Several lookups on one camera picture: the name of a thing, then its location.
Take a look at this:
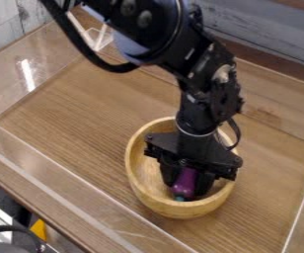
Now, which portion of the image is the brown wooden bowl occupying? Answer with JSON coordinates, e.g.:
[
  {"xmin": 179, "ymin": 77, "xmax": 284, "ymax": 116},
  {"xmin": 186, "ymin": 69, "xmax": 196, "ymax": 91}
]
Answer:
[{"xmin": 124, "ymin": 117, "xmax": 236, "ymax": 219}]

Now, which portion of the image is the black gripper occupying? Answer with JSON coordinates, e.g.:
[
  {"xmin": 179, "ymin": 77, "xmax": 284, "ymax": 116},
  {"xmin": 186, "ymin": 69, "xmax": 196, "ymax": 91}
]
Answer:
[{"xmin": 144, "ymin": 128, "xmax": 243, "ymax": 200}]

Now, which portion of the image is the black cable lower left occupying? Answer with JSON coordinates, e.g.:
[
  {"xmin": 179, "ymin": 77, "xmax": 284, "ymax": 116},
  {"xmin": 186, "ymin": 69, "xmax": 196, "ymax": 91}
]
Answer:
[{"xmin": 0, "ymin": 224, "xmax": 44, "ymax": 253}]

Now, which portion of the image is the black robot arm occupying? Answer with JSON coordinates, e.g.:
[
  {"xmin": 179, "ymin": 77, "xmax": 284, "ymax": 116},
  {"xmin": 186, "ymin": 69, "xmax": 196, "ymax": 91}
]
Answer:
[{"xmin": 39, "ymin": 0, "xmax": 244, "ymax": 201}]

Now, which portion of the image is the clear acrylic corner bracket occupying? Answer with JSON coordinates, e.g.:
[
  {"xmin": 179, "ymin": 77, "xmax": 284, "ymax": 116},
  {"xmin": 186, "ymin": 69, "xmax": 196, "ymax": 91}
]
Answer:
[{"xmin": 65, "ymin": 12, "xmax": 113, "ymax": 52}]

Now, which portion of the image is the clear acrylic tray wall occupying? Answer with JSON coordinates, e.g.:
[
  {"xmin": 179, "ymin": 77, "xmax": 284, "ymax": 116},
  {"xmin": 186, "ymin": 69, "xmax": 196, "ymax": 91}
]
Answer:
[{"xmin": 0, "ymin": 126, "xmax": 198, "ymax": 253}]

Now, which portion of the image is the purple toy eggplant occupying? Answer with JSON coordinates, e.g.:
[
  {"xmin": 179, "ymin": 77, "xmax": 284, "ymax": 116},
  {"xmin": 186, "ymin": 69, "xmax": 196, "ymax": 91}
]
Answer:
[{"xmin": 170, "ymin": 167, "xmax": 196, "ymax": 202}]

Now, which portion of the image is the yellow label on equipment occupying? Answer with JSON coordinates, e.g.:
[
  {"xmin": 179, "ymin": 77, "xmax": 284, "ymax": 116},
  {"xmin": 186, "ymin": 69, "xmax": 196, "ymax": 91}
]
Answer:
[{"xmin": 31, "ymin": 219, "xmax": 48, "ymax": 240}]

